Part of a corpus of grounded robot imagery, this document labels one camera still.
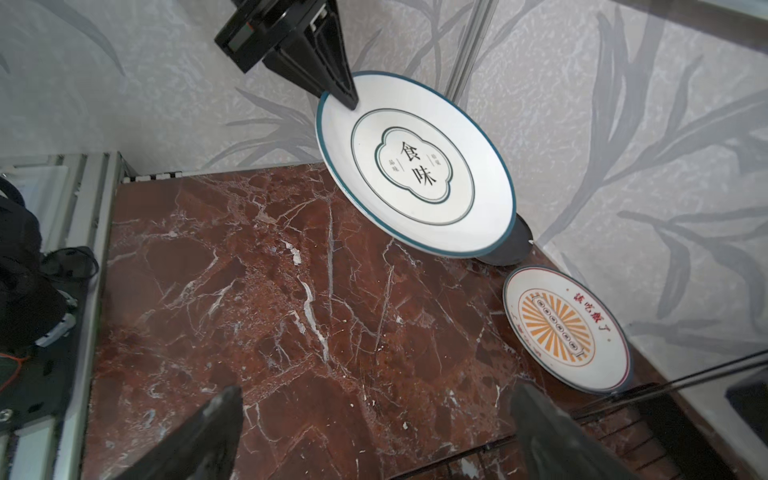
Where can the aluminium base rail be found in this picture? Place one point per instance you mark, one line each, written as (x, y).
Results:
(55, 222)

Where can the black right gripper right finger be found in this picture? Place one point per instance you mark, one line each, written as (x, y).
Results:
(554, 446)

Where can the orange sunburst plate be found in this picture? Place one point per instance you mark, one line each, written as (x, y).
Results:
(568, 330)

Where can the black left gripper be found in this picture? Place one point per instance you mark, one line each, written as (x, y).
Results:
(301, 41)

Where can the white plate black emblem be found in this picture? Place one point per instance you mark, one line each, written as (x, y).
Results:
(417, 166)

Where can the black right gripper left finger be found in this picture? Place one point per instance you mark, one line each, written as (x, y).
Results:
(203, 447)

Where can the black round plate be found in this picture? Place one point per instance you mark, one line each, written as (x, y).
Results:
(514, 249)

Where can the black wire dish rack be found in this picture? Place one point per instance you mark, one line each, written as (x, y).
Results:
(650, 428)

